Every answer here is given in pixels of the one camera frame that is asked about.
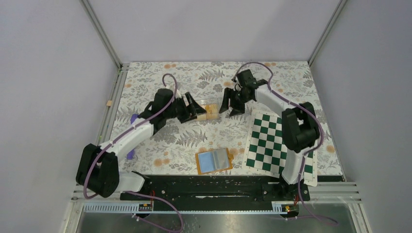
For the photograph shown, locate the aluminium frame rails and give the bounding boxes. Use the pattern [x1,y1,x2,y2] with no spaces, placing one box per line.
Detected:
[308,182,361,204]

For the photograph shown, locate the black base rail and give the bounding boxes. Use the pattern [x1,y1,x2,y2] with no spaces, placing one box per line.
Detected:
[140,175,310,212]

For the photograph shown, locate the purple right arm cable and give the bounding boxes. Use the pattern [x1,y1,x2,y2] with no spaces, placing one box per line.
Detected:
[231,62,339,227]

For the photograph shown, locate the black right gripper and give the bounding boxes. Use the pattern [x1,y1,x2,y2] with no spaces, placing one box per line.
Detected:
[219,87,252,117]

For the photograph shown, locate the floral patterned table mat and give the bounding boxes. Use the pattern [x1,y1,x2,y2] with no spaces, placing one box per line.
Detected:
[111,61,343,175]

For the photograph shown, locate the orange leather card holder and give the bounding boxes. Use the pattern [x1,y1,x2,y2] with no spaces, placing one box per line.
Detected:
[195,148,234,175]

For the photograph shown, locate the white slotted cable duct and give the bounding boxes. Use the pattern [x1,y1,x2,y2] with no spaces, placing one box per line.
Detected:
[83,201,298,215]

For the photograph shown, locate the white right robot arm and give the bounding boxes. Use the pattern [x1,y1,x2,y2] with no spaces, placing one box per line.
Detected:
[219,69,324,200]

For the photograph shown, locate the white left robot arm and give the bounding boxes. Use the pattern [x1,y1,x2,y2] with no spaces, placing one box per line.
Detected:
[75,88,206,200]

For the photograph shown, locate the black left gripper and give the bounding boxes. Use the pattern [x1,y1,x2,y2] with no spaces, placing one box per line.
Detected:
[165,93,206,124]

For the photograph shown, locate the clear box of orange blocks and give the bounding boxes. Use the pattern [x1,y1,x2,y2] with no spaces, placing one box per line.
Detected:
[195,98,221,121]

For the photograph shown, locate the green white chessboard mat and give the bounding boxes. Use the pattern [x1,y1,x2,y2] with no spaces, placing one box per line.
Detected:
[241,109,319,187]

